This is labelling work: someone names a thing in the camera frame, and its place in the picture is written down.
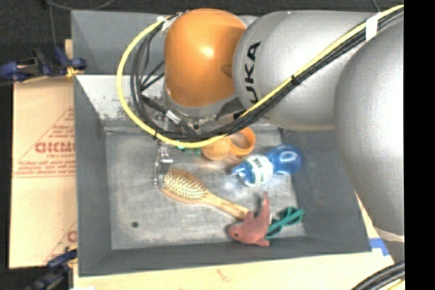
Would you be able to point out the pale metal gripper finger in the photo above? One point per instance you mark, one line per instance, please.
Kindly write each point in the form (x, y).
(164, 159)

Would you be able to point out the wooden hairbrush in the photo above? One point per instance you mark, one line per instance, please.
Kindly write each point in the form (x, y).
(185, 186)

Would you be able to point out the grey metal bin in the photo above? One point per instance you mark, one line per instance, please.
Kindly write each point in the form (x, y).
(136, 200)

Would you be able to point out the orange plastic cup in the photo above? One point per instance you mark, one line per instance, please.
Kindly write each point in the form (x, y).
(234, 146)

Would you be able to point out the blue and white toy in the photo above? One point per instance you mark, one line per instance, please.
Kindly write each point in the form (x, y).
(268, 164)

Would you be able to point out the red-pink toy fish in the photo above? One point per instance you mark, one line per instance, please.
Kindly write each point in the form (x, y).
(253, 225)

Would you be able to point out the brown cardboard board red print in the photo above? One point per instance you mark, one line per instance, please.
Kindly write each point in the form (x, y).
(40, 180)

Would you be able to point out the green sunglasses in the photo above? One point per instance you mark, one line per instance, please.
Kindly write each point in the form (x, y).
(287, 218)

